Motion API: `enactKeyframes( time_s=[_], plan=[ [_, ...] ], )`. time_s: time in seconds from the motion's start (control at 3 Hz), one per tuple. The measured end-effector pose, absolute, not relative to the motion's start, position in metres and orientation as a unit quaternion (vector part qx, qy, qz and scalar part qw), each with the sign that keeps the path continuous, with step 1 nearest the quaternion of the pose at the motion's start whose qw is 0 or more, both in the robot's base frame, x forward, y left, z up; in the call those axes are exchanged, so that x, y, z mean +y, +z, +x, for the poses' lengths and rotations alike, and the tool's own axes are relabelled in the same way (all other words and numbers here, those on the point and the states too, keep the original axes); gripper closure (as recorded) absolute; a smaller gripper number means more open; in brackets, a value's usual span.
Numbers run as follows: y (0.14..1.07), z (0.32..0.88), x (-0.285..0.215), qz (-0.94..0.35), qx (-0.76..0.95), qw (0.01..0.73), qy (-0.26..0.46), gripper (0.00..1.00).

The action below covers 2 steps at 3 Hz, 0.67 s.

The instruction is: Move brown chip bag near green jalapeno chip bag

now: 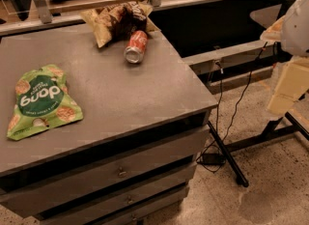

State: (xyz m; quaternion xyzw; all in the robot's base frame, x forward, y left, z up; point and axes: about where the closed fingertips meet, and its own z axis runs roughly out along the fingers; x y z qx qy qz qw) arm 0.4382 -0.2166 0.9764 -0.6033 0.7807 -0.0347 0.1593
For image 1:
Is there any black power adapter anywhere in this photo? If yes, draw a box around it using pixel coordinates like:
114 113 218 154
201 154 225 165

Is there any green jalapeno chip bag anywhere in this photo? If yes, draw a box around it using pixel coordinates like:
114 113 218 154
7 65 83 141

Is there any black metal stand leg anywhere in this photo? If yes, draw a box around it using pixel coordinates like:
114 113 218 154
208 122 249 187

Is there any red soda can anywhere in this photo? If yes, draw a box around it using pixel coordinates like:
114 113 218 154
124 31 148 64

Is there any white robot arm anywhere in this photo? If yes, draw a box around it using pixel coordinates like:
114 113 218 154
260 0 309 116

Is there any black cable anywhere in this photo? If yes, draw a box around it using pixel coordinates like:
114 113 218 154
196 41 268 174

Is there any grey metal shelf rail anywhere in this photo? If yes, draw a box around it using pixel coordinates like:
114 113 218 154
183 40 273 75

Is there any brown chip bag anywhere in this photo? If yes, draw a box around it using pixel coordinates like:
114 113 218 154
80 1 158 47

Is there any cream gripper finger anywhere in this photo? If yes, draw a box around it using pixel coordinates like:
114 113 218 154
267 57 309 117
260 16 285 42

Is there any grey drawer cabinet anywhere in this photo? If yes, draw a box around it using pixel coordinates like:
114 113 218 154
0 25 216 225

